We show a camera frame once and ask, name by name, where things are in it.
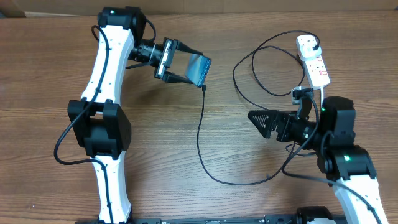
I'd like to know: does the blue Galaxy smartphone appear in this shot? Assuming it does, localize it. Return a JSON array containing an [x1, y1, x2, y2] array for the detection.
[[185, 54, 212, 87]]

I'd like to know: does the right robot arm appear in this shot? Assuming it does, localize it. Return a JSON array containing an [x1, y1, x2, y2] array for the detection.
[[248, 94, 388, 223]]

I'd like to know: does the black USB charging cable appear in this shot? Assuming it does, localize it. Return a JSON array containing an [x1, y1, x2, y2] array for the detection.
[[196, 30, 321, 187]]

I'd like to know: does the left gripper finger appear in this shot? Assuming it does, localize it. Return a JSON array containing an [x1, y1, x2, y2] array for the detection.
[[176, 40, 203, 55], [164, 71, 193, 84]]

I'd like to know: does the white power strip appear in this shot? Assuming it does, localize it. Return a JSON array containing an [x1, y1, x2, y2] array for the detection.
[[295, 34, 331, 91]]

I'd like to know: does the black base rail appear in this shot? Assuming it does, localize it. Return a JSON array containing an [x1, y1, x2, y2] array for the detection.
[[74, 205, 349, 224]]

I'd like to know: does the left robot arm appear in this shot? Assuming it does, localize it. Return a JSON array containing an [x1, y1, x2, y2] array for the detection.
[[67, 7, 211, 223]]

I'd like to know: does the white charger plug adapter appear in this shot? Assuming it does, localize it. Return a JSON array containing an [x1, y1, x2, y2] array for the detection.
[[298, 45, 322, 61]]

